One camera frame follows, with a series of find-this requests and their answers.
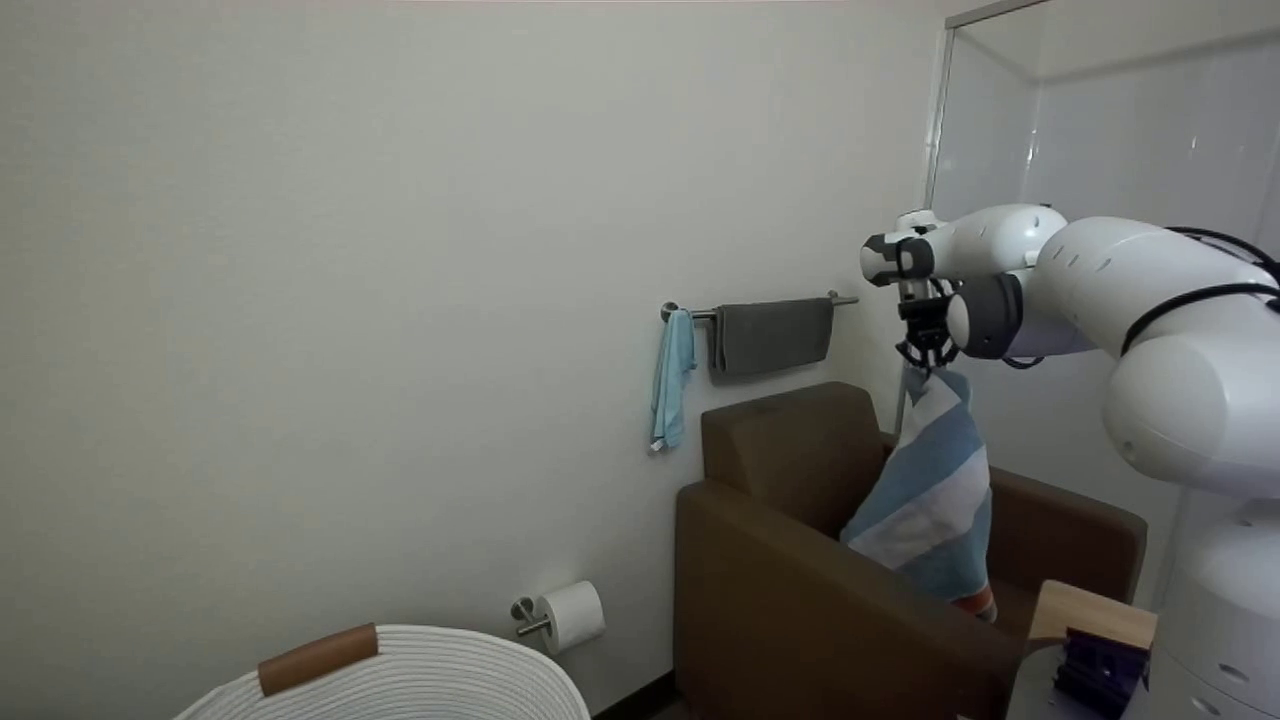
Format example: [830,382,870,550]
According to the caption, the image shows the light wooden block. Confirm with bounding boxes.
[1029,576,1160,655]

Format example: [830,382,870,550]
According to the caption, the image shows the chrome toilet paper holder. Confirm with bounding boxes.
[510,590,565,653]

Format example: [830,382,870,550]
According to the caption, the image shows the blue white striped towel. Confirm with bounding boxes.
[837,361,1001,625]

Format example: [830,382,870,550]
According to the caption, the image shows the brown armchair sofa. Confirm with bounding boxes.
[674,379,1151,720]

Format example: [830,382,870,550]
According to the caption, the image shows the white shower partition frame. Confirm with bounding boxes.
[916,0,1280,230]

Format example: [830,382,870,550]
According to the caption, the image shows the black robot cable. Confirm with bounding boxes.
[1174,220,1280,316]

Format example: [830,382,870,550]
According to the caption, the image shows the dark purple object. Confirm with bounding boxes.
[1051,629,1151,720]

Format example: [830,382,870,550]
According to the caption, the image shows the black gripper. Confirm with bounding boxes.
[892,274,964,377]

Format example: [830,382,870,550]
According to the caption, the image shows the white toilet paper roll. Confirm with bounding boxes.
[540,576,613,655]

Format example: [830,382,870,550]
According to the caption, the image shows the chrome towel rail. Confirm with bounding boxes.
[656,289,861,328]

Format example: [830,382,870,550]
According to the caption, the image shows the light blue hanging cloth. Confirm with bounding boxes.
[649,299,706,456]

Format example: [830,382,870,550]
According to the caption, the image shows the white woven basket leather handles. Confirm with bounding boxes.
[165,615,595,720]

